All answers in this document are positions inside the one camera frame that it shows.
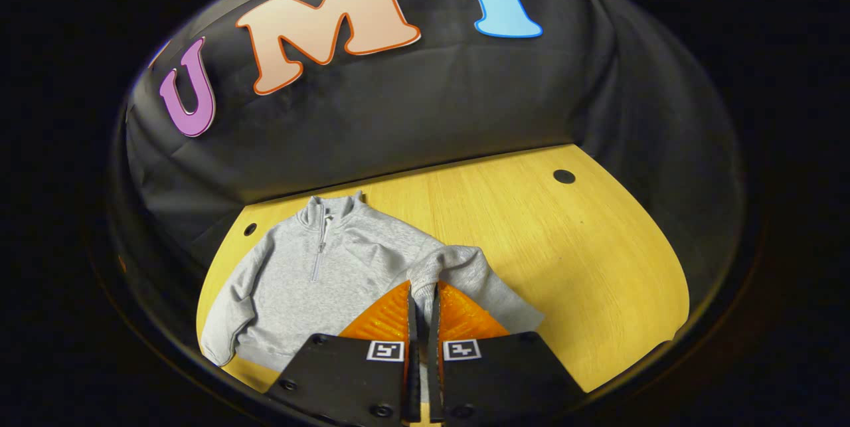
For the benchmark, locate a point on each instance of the grey zip-neck sweatshirt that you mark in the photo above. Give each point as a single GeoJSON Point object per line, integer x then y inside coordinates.
{"type": "Point", "coordinates": [299, 294]}

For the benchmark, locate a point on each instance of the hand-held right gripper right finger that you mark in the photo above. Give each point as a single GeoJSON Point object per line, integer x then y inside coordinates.
{"type": "Point", "coordinates": [435, 374]}

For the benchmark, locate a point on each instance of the black table hole cap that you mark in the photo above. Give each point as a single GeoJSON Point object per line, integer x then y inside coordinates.
{"type": "Point", "coordinates": [564, 176]}
{"type": "Point", "coordinates": [250, 229]}

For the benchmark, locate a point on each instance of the black backdrop cloth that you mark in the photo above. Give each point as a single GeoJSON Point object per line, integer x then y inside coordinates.
{"type": "Point", "coordinates": [412, 108]}

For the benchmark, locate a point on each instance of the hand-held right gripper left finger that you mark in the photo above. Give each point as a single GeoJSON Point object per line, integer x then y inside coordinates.
{"type": "Point", "coordinates": [413, 374]}

